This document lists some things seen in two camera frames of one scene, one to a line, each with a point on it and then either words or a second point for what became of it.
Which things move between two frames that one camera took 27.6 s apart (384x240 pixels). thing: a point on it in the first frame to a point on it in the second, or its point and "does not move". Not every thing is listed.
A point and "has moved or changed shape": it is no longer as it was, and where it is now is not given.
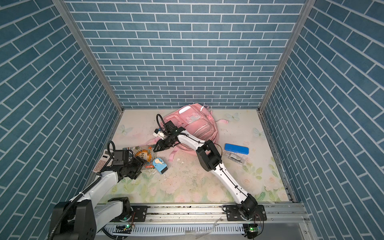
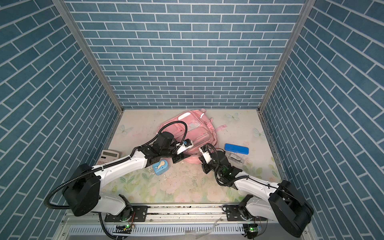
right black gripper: (161, 145) to (205, 169)
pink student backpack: (196, 119) has moved or changed shape
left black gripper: (139, 164) to (180, 157)
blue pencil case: (236, 148) does not move
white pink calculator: (102, 161) does not move
